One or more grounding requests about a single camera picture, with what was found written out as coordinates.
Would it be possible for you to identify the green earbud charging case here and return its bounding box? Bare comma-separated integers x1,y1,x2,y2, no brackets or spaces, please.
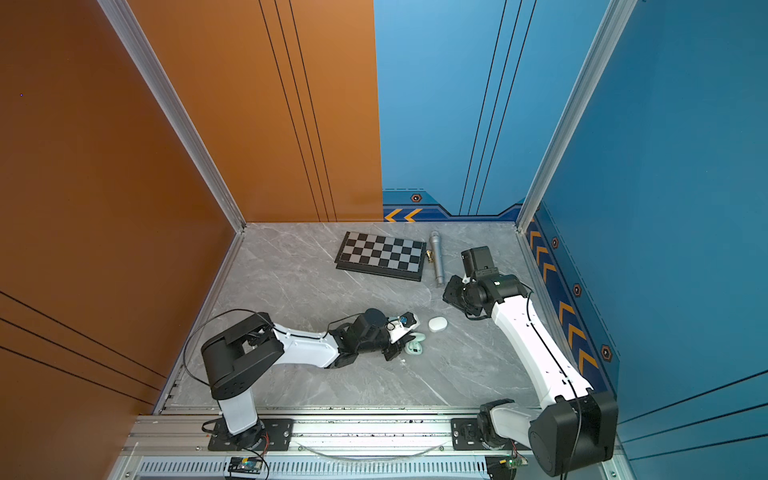
405,332,426,356

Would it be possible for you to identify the white earbud charging case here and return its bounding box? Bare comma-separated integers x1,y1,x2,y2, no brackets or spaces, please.
428,317,448,332

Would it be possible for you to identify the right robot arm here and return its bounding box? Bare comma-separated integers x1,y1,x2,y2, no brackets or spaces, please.
443,275,618,478

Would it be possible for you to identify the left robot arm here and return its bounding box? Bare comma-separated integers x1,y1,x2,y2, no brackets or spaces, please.
200,308,420,436

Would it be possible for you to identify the silver microphone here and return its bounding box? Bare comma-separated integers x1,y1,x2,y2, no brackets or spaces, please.
429,230,445,287

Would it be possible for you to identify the black and silver chessboard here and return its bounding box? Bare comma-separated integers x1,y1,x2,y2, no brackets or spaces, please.
334,231,427,282

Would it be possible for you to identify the right green circuit board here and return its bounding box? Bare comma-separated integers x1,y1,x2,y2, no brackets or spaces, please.
499,455,529,470

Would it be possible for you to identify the green circuit board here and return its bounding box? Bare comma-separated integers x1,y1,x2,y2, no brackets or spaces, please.
499,455,529,470
227,456,266,479

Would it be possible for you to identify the left green circuit board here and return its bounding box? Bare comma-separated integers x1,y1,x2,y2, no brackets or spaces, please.
227,456,266,479

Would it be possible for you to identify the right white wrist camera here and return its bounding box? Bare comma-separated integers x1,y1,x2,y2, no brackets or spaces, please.
461,246,498,281

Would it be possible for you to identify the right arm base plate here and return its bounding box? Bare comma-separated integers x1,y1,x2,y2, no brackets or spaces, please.
450,417,529,451

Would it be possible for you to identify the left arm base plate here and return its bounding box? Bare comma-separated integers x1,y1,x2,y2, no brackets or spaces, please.
201,417,294,453

